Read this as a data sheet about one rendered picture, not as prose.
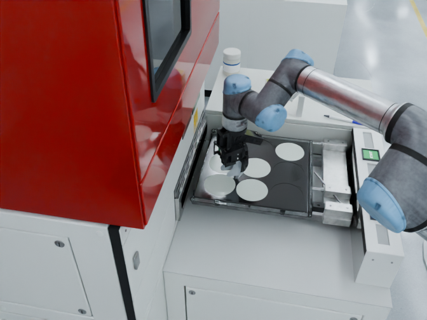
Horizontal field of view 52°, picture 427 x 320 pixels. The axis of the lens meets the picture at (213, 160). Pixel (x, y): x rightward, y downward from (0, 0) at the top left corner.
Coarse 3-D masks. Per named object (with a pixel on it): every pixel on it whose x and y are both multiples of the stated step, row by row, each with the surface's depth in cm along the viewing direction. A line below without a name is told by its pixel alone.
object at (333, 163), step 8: (328, 152) 154; (336, 152) 155; (344, 152) 155; (328, 160) 151; (336, 160) 151; (344, 160) 151; (328, 168) 148; (336, 168) 148; (344, 168) 148; (328, 176) 145; (336, 176) 145; (344, 176) 145; (336, 184) 142; (344, 184) 142; (328, 200) 136; (336, 200) 136; (344, 200) 136; (328, 216) 131; (336, 224) 132; (344, 224) 131
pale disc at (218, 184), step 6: (216, 174) 142; (222, 174) 142; (210, 180) 140; (216, 180) 140; (222, 180) 140; (228, 180) 140; (210, 186) 138; (216, 186) 138; (222, 186) 138; (228, 186) 138; (234, 186) 138; (210, 192) 135; (216, 192) 135; (222, 192) 135; (228, 192) 135
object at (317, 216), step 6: (198, 204) 142; (204, 204) 142; (210, 204) 141; (240, 210) 140; (246, 210) 140; (252, 210) 139; (282, 216) 139; (288, 216) 138; (294, 216) 138; (312, 216) 136; (318, 216) 136
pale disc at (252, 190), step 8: (240, 184) 138; (248, 184) 138; (256, 184) 139; (264, 184) 139; (240, 192) 136; (248, 192) 136; (256, 192) 136; (264, 192) 136; (248, 200) 133; (256, 200) 133
